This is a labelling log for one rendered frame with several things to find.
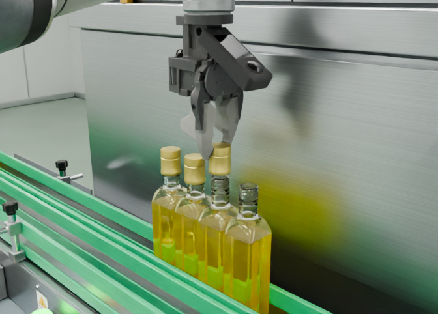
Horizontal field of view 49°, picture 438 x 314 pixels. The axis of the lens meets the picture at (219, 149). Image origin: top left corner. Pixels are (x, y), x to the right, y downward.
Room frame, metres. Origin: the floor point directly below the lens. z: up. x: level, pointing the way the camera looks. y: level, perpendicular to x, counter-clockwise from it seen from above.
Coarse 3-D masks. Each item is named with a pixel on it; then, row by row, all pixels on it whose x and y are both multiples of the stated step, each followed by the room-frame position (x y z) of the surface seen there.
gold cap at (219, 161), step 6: (216, 144) 0.70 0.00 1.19; (222, 144) 0.70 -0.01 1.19; (228, 144) 0.70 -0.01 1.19; (216, 150) 0.68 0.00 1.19; (222, 150) 0.68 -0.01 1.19; (228, 150) 0.69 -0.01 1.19; (210, 156) 0.69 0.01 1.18; (216, 156) 0.69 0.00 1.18; (222, 156) 0.69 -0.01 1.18; (228, 156) 0.69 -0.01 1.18; (210, 162) 0.69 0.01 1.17; (216, 162) 0.68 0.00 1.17; (222, 162) 0.68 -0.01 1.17; (228, 162) 0.69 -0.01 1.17; (210, 168) 0.69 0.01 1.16; (216, 168) 0.68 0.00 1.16; (222, 168) 0.68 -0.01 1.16; (228, 168) 0.69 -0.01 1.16; (216, 174) 0.68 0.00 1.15; (222, 174) 0.68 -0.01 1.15; (228, 174) 0.69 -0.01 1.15
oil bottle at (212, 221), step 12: (204, 216) 0.69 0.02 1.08; (216, 216) 0.68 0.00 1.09; (228, 216) 0.68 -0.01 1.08; (204, 228) 0.69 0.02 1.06; (216, 228) 0.67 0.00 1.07; (204, 240) 0.69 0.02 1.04; (216, 240) 0.67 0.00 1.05; (204, 252) 0.69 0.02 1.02; (216, 252) 0.67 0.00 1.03; (204, 264) 0.69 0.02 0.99; (216, 264) 0.67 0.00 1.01; (204, 276) 0.69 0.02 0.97; (216, 276) 0.67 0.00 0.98; (216, 288) 0.67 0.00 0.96
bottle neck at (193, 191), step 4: (188, 184) 0.73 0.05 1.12; (200, 184) 0.73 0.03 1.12; (188, 188) 0.73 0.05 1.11; (192, 188) 0.73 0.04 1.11; (196, 188) 0.73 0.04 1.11; (200, 188) 0.73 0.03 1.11; (188, 192) 0.73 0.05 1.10; (192, 192) 0.73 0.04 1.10; (196, 192) 0.73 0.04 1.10; (200, 192) 0.73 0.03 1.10; (188, 196) 0.73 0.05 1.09; (192, 196) 0.73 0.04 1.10; (196, 196) 0.73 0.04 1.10; (200, 196) 0.73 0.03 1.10
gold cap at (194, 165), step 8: (184, 160) 0.73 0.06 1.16; (192, 160) 0.72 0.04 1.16; (200, 160) 0.73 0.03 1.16; (184, 168) 0.74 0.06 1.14; (192, 168) 0.72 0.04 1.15; (200, 168) 0.73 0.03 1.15; (184, 176) 0.74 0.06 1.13; (192, 176) 0.72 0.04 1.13; (200, 176) 0.73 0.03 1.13; (192, 184) 0.72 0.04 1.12
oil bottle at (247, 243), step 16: (240, 224) 0.64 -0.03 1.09; (256, 224) 0.64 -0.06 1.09; (224, 240) 0.66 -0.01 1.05; (240, 240) 0.63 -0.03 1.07; (256, 240) 0.63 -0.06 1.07; (224, 256) 0.66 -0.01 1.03; (240, 256) 0.63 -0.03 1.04; (256, 256) 0.63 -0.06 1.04; (224, 272) 0.66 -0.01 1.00; (240, 272) 0.63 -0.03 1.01; (256, 272) 0.63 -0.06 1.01; (224, 288) 0.66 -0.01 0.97; (240, 288) 0.63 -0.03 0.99; (256, 288) 0.63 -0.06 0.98; (256, 304) 0.64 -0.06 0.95
